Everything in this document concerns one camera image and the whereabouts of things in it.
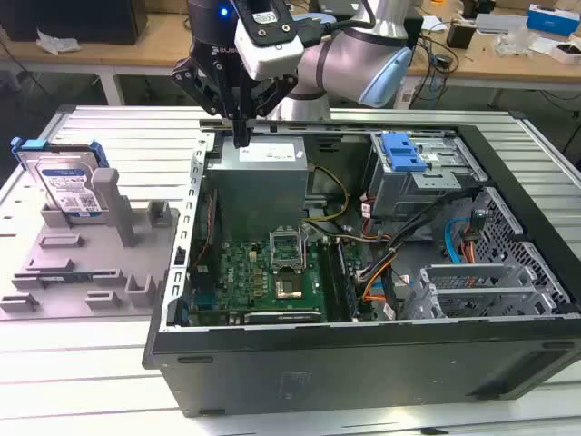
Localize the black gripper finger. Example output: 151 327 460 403
241 74 299 149
171 57 243 149

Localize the hard disk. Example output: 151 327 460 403
9 137 110 223

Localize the blue data wire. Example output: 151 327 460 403
443 207 487 265

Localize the orange power wire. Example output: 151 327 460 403
458 228 481 265

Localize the grey metal disk bay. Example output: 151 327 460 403
401 263 571 320

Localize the wooden desk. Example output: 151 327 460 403
0 0 581 108

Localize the grey power supply unit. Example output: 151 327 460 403
203 134 312 242

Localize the metal socket cover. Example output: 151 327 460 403
269 225 304 273

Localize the large black box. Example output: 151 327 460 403
0 0 149 46

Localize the blue plastic cage latch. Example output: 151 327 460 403
380 131 428 173

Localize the white plastic bag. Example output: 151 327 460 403
34 27 83 56

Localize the grey metal drive cage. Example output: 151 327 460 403
365 131 491 223

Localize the green motherboard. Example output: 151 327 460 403
188 238 378 326

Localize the small black cube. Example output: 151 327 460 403
447 22 478 50

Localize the black RAM slot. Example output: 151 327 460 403
317 239 341 322

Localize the CPU socket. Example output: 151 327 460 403
274 270 308 301

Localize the installed RAM stick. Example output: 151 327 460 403
336 241 362 320

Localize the grey parts rack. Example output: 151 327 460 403
0 167 182 322

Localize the black graphics card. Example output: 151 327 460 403
243 310 321 324

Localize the flat grey box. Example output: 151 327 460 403
474 12 530 35

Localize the spare RAM stick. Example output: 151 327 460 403
38 273 92 285

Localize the clear plastic bag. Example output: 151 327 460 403
493 25 533 58

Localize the blue cardboard box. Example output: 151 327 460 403
525 3 581 38

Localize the black PC case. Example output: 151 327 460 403
141 118 581 418

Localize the white tray with black part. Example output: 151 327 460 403
549 38 581 64

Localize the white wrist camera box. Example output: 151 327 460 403
233 0 304 82

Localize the thick black camera cable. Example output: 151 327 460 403
294 0 378 46

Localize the yellow and black wire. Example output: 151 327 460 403
302 165 351 224

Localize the thick black wire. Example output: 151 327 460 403
385 186 485 255

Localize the coloured wire bundle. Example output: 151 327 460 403
356 231 409 301

